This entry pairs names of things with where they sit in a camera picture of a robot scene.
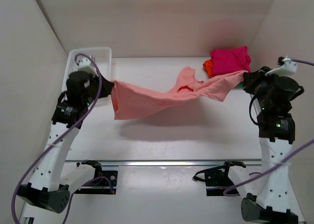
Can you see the salmon pink t-shirt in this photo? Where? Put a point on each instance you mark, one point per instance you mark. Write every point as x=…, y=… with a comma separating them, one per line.
x=133, y=102

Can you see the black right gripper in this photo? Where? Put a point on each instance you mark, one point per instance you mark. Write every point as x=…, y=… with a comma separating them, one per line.
x=250, y=79

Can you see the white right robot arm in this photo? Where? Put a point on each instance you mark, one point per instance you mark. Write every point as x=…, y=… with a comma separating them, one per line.
x=271, y=204

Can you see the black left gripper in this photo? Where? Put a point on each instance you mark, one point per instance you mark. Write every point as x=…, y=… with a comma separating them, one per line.
x=108, y=87

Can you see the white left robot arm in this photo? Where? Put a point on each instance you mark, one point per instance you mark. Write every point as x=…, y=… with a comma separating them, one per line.
x=47, y=188

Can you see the magenta folded t-shirt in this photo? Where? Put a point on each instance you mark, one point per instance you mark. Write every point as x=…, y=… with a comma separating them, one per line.
x=225, y=61

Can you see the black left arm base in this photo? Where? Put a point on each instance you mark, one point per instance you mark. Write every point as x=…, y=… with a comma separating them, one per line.
x=104, y=183

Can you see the white plastic basket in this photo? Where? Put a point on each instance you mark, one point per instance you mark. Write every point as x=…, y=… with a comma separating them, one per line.
x=101, y=55

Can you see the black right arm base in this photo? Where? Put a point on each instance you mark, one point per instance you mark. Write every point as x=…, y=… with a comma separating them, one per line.
x=216, y=179

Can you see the orange folded t-shirt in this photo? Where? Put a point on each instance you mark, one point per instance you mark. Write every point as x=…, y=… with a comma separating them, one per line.
x=210, y=68

